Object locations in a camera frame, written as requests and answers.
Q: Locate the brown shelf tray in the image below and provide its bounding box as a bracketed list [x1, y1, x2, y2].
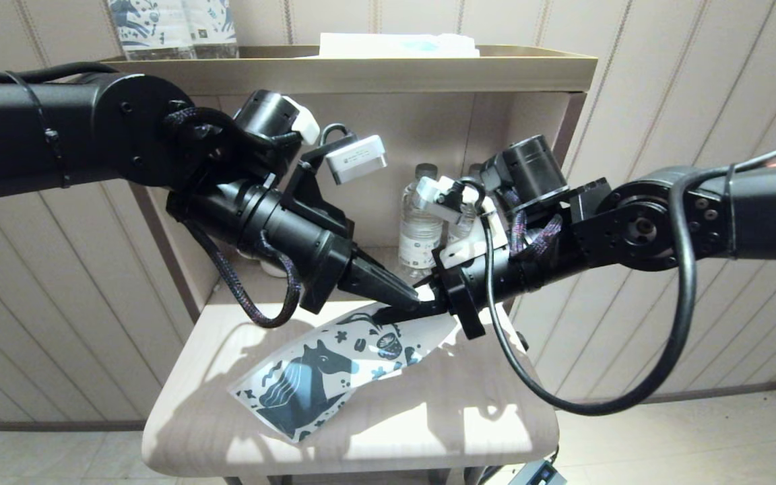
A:
[102, 46, 597, 96]

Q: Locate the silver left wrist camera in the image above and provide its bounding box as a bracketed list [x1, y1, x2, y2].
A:
[325, 135, 387, 186]

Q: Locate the braided black left arm cable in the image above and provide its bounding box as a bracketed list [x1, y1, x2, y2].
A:
[166, 108, 302, 329]

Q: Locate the white zip pouch blue horse print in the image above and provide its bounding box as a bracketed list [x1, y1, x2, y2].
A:
[230, 286, 459, 443]

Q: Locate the flat white blue packet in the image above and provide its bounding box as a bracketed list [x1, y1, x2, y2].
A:
[300, 34, 481, 60]

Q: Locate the large blue printed white pouch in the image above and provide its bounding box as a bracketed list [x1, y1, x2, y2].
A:
[108, 0, 198, 60]

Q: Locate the white ribbed mug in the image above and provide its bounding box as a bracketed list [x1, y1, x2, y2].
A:
[236, 248, 289, 278]

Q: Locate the black left camera cable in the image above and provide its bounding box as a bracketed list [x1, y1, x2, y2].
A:
[321, 123, 352, 152]

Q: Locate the clear water bottle dotted label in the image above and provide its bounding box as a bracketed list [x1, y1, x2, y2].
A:
[398, 164, 444, 278]

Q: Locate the braided grey right arm cable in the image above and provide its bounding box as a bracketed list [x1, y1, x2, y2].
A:
[506, 192, 564, 262]

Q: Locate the black right camera cable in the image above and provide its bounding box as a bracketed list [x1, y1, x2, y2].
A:
[455, 131, 776, 416]

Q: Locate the grey robot base chassis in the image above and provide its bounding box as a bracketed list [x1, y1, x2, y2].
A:
[509, 460, 567, 485]

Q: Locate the small blue printed white pouch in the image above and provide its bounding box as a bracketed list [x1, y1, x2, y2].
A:
[183, 0, 240, 60]

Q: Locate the clear water bottle plain label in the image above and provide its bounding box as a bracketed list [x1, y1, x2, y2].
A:
[447, 164, 484, 245]

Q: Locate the black camera cable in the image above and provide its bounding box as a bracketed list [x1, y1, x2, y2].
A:
[455, 131, 776, 416]
[321, 123, 352, 152]

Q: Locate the beige wooden shelf unit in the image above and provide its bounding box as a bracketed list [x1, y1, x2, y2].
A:
[102, 46, 597, 485]

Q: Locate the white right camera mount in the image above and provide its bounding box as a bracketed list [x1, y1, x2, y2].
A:
[428, 179, 509, 271]

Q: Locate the smooth black left arm cable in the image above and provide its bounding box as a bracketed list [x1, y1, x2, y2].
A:
[0, 62, 119, 85]

